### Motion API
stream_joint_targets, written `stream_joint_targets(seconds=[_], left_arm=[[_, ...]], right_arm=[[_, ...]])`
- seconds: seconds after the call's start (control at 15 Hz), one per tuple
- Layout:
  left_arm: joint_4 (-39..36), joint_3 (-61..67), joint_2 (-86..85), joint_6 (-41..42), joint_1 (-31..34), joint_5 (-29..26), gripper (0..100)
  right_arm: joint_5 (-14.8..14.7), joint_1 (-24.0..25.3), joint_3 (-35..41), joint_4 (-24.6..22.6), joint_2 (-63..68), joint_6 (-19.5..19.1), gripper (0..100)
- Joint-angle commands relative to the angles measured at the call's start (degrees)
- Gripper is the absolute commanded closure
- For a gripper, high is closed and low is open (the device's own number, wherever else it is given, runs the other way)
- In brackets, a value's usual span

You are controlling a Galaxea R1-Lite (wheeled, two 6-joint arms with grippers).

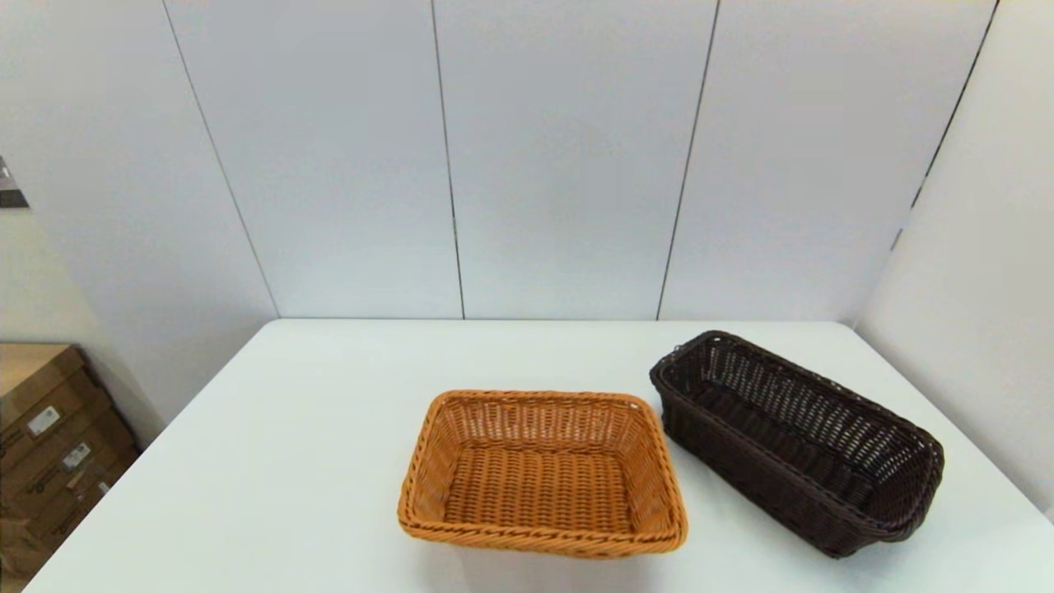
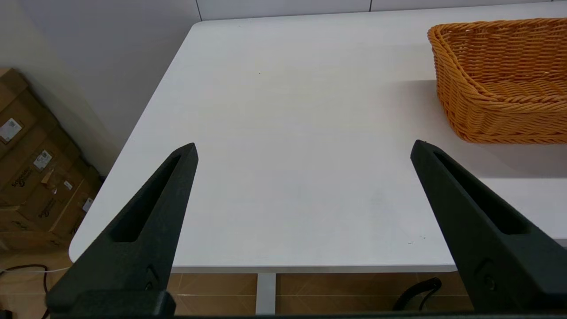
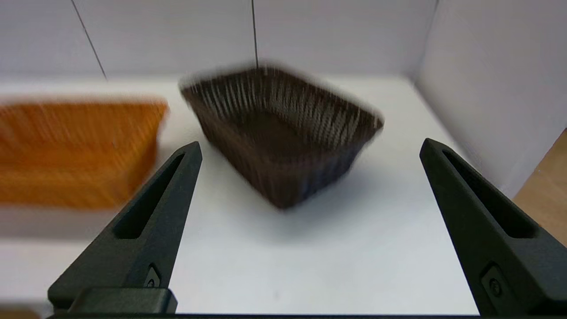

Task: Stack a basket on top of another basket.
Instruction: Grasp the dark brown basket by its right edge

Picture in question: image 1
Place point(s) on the orange wicker basket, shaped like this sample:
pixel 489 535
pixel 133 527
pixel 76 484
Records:
pixel 539 486

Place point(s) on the dark brown wicker basket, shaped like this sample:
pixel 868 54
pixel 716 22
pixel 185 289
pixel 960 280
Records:
pixel 790 436

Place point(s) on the brown cardboard box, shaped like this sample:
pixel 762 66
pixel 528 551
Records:
pixel 76 455
pixel 41 422
pixel 33 366
pixel 33 527

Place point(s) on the grey wall fixture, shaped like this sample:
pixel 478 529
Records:
pixel 10 196

